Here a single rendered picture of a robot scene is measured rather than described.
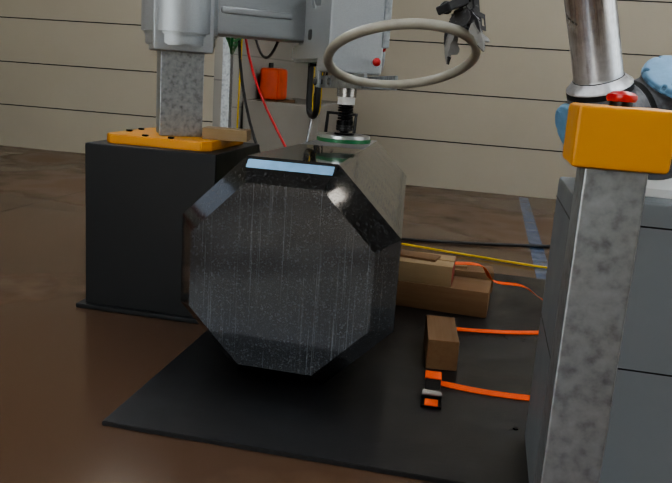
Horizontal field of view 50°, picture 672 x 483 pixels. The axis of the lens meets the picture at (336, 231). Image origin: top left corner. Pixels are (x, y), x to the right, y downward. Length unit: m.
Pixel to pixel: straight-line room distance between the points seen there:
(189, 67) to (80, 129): 5.79
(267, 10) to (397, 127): 4.52
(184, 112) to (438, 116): 4.73
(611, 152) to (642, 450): 1.22
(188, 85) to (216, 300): 1.15
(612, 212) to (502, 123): 6.74
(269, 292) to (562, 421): 1.56
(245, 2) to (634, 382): 2.31
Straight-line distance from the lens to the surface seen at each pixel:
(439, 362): 2.86
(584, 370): 1.07
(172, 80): 3.34
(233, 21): 3.40
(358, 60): 2.87
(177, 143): 3.19
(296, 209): 2.41
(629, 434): 2.05
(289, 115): 5.71
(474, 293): 3.51
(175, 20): 3.27
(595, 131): 0.98
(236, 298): 2.55
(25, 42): 9.41
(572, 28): 1.75
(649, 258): 1.91
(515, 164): 7.77
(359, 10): 2.88
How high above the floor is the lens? 1.09
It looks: 12 degrees down
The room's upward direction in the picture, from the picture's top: 4 degrees clockwise
